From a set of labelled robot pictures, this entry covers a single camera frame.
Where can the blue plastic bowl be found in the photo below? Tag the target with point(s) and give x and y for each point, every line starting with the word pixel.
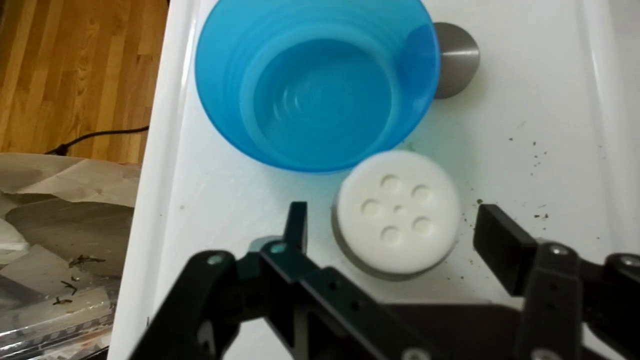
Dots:
pixel 316 84

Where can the brown paper bag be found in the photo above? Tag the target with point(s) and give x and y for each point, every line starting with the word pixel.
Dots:
pixel 65 227

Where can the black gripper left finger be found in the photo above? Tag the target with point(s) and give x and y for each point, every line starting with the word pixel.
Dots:
pixel 296 227

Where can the white gas stove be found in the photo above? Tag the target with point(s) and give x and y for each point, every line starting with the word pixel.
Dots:
pixel 620 101

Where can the white cutting board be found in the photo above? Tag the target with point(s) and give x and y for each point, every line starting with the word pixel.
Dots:
pixel 533 132

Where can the grey spice bottle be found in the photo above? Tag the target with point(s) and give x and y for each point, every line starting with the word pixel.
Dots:
pixel 397 215

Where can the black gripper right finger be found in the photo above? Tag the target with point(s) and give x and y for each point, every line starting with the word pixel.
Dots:
pixel 508 250

